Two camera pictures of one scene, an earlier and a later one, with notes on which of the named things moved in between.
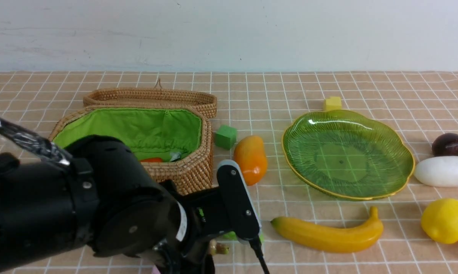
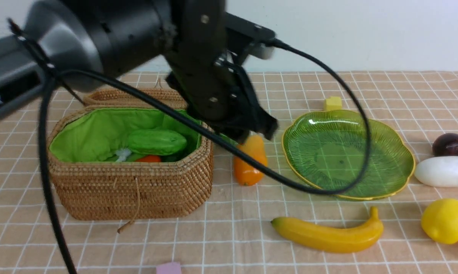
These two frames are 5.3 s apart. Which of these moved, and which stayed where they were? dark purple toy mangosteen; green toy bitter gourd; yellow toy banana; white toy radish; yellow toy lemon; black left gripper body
Moved: black left gripper body; green toy bitter gourd
Stayed: dark purple toy mangosteen; white toy radish; yellow toy banana; yellow toy lemon
